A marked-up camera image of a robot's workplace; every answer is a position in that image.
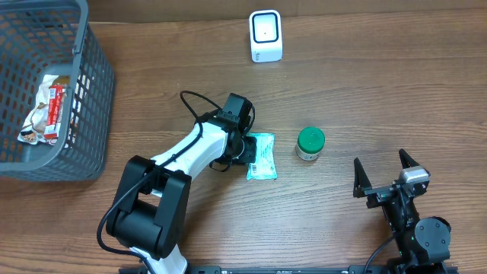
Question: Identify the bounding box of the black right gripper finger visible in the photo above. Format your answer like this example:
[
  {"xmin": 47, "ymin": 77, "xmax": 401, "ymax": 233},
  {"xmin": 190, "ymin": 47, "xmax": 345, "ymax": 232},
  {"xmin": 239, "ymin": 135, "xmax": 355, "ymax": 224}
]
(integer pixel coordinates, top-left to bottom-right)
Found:
[
  {"xmin": 399, "ymin": 148, "xmax": 419, "ymax": 169},
  {"xmin": 353, "ymin": 158, "xmax": 372, "ymax": 198}
]

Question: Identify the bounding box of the teal tissue packet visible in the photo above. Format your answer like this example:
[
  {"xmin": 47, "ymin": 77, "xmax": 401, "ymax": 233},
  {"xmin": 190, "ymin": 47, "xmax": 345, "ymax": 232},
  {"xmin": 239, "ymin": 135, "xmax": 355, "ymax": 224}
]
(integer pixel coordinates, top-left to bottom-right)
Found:
[{"xmin": 247, "ymin": 132, "xmax": 278, "ymax": 180}]

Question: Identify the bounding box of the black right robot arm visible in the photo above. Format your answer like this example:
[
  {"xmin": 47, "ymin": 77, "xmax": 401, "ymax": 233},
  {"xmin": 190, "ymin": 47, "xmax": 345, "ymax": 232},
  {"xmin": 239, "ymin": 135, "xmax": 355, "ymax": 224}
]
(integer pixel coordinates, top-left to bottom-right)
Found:
[{"xmin": 353, "ymin": 149, "xmax": 458, "ymax": 274}]

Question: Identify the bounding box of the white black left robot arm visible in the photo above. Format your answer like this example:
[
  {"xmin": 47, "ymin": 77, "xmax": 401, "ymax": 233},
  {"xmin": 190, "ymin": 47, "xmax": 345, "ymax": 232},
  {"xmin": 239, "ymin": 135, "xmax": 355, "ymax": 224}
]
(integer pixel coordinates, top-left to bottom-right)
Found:
[{"xmin": 97, "ymin": 94, "xmax": 257, "ymax": 273}]

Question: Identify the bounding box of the white barcode scanner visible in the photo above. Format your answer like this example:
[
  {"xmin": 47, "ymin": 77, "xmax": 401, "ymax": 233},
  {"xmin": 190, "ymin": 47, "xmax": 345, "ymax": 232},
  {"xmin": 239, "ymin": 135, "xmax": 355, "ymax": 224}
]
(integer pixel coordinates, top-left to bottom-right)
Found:
[{"xmin": 249, "ymin": 9, "xmax": 283, "ymax": 63}]

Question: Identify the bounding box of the green lid jar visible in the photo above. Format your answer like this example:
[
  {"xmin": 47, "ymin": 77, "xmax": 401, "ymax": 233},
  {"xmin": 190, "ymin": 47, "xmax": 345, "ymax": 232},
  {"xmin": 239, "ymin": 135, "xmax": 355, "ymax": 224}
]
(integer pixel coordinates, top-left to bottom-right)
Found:
[{"xmin": 295, "ymin": 126, "xmax": 326, "ymax": 161}]

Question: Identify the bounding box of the red snack bar in basket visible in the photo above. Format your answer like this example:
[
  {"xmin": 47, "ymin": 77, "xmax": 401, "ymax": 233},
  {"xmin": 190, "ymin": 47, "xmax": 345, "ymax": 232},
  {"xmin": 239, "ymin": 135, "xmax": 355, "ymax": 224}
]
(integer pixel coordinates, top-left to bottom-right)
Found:
[{"xmin": 43, "ymin": 84, "xmax": 65, "ymax": 139}]

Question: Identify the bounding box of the white snack wrapper in basket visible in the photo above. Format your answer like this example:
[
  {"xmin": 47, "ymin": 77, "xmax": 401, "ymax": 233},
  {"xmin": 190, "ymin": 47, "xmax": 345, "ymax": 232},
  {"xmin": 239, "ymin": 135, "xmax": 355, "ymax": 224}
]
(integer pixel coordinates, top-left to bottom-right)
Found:
[{"xmin": 18, "ymin": 75, "xmax": 70, "ymax": 145}]

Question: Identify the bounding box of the grey plastic mesh basket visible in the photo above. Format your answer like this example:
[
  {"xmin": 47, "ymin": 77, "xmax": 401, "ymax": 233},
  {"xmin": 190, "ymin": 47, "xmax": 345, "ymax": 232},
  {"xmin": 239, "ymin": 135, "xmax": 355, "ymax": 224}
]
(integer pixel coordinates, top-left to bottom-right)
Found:
[{"xmin": 1, "ymin": 1, "xmax": 116, "ymax": 181}]

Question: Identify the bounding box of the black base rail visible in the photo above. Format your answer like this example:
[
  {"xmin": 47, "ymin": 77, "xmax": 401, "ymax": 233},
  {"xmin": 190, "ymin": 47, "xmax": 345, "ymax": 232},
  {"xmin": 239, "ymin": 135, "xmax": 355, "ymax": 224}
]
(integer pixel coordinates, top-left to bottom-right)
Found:
[{"xmin": 118, "ymin": 265, "xmax": 459, "ymax": 274}]

